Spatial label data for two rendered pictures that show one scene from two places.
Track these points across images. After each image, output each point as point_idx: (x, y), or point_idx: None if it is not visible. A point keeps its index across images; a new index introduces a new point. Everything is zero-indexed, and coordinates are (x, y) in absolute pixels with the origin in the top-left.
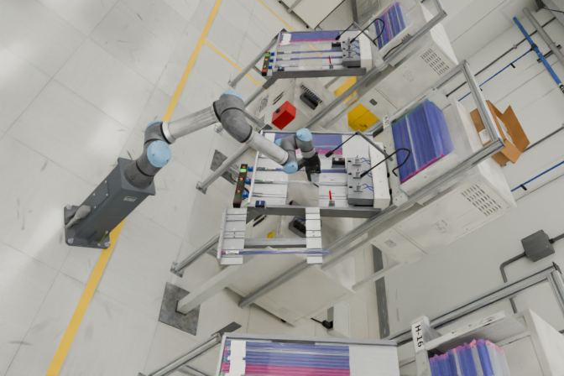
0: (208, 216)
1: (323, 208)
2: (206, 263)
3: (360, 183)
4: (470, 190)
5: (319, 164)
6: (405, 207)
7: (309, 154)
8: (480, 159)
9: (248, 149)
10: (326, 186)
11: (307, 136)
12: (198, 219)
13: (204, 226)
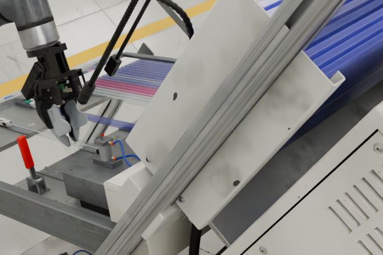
0: (36, 237)
1: (5, 189)
2: None
3: (109, 138)
4: (361, 204)
5: (57, 78)
6: (144, 224)
7: (26, 36)
8: (313, 0)
9: (114, 102)
10: (88, 155)
11: None
12: (6, 231)
13: (10, 249)
